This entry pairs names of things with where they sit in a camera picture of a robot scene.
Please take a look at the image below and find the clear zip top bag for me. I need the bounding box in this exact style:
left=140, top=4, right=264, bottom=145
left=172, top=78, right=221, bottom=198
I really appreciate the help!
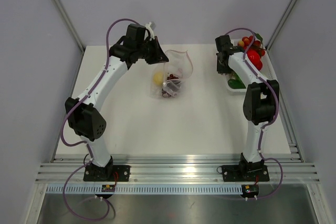
left=149, top=50, right=194, bottom=99

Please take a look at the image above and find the red apple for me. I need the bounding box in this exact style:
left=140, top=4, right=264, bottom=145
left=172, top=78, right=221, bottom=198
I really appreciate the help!
left=247, top=50, right=263, bottom=71

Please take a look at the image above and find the aluminium frame post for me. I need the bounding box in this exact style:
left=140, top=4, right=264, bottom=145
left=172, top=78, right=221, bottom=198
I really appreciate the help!
left=266, top=0, right=298, bottom=51
left=51, top=0, right=86, bottom=55

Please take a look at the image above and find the right aluminium frame post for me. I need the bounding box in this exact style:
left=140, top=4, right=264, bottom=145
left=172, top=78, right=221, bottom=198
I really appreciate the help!
left=266, top=0, right=298, bottom=51

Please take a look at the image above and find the yellow lemon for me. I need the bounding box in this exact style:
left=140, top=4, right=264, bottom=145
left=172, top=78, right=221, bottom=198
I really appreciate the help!
left=153, top=71, right=164, bottom=86

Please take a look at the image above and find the strawberry bunch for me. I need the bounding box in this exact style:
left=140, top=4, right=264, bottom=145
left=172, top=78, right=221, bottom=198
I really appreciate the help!
left=237, top=34, right=266, bottom=57

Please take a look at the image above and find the purple grape bunch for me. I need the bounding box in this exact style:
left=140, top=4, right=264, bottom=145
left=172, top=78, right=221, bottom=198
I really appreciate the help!
left=161, top=73, right=182, bottom=98

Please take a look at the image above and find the white plastic basket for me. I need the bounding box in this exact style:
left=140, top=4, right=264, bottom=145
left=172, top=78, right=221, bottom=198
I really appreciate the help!
left=215, top=35, right=275, bottom=94

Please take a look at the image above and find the small circuit board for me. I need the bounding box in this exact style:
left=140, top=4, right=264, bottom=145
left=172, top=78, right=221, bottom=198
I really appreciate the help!
left=241, top=185, right=259, bottom=197
left=102, top=185, right=115, bottom=192

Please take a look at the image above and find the left aluminium frame post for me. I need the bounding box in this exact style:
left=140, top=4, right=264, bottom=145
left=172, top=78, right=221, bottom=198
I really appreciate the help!
left=51, top=0, right=86, bottom=55

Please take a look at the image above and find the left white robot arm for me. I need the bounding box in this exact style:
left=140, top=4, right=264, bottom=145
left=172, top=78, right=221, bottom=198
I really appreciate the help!
left=64, top=22, right=169, bottom=183

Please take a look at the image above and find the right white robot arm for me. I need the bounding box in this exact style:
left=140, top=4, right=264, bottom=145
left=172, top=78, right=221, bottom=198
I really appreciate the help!
left=215, top=35, right=279, bottom=182

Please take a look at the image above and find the aluminium mounting rail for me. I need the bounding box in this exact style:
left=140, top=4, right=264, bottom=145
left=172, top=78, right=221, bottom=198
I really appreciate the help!
left=36, top=153, right=320, bottom=184

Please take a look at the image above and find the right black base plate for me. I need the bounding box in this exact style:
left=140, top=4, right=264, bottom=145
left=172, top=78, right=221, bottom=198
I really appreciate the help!
left=221, top=165, right=270, bottom=183

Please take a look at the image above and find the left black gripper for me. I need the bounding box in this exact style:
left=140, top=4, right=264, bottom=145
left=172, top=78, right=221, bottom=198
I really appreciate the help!
left=135, top=36, right=168, bottom=65

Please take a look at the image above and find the left small circuit board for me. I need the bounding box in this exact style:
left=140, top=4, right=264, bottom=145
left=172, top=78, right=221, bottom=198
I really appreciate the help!
left=102, top=185, right=115, bottom=192

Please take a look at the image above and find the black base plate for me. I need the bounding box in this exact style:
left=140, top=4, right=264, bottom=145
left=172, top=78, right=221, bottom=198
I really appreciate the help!
left=221, top=165, right=270, bottom=183
left=83, top=165, right=131, bottom=182

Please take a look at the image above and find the green cucumber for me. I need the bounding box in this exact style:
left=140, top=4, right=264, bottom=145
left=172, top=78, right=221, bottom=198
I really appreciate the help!
left=227, top=79, right=246, bottom=90

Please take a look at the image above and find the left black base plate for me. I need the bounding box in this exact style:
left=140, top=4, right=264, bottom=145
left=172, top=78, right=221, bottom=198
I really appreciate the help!
left=83, top=165, right=131, bottom=182

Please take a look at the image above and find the white slotted cable duct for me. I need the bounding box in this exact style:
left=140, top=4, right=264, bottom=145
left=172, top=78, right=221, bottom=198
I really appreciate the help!
left=46, top=184, right=243, bottom=195

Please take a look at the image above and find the right small circuit board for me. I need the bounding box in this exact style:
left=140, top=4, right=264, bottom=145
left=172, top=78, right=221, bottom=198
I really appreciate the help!
left=241, top=185, right=259, bottom=197

